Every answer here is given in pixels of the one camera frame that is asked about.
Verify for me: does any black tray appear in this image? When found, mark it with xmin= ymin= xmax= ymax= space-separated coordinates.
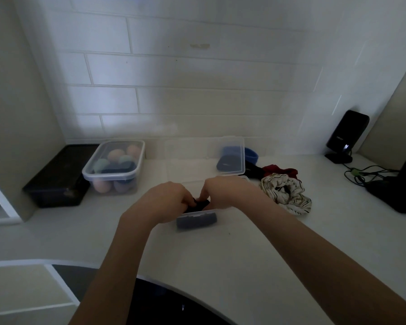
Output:
xmin=23 ymin=144 xmax=101 ymax=209

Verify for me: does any white shelf unit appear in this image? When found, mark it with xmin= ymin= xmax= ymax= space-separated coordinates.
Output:
xmin=0 ymin=171 xmax=23 ymax=226

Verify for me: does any black speaker cable tangle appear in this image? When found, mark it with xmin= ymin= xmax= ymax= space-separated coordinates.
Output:
xmin=343 ymin=164 xmax=400 ymax=186

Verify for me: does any white cabinet frame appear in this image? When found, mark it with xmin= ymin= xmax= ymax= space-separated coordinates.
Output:
xmin=0 ymin=260 xmax=80 ymax=325

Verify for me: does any person's left hand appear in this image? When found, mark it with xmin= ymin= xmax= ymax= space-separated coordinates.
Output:
xmin=120 ymin=181 xmax=197 ymax=231

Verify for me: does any person's right forearm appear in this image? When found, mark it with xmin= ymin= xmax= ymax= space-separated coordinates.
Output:
xmin=243 ymin=199 xmax=406 ymax=325

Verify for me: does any blue headband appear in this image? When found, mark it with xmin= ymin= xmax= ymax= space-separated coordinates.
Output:
xmin=216 ymin=146 xmax=259 ymax=173

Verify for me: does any red scrunchie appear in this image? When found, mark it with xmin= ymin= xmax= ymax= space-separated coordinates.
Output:
xmin=262 ymin=164 xmax=299 ymax=180

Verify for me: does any white patterned scrunchie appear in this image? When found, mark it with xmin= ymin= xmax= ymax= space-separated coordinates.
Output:
xmin=259 ymin=173 xmax=313 ymax=216

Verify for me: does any person's right hand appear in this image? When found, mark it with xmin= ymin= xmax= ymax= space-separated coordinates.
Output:
xmin=198 ymin=176 xmax=275 ymax=214

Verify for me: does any person's dark clothing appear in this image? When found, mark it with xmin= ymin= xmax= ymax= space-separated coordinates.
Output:
xmin=52 ymin=265 xmax=231 ymax=325

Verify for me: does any pile of pastel makeup sponges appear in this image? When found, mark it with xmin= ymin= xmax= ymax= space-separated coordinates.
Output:
xmin=92 ymin=144 xmax=142 ymax=194

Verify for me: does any small clear hinged box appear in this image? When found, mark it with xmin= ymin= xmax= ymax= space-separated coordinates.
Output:
xmin=164 ymin=135 xmax=251 ymax=233

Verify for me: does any person's left forearm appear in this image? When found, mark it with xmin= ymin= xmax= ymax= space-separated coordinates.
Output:
xmin=69 ymin=213 xmax=176 ymax=325

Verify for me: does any black computer mouse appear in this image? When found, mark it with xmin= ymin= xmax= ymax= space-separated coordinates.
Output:
xmin=364 ymin=179 xmax=406 ymax=214

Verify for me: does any clear lidded sponge container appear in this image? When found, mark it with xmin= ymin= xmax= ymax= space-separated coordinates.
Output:
xmin=82 ymin=140 xmax=145 ymax=196

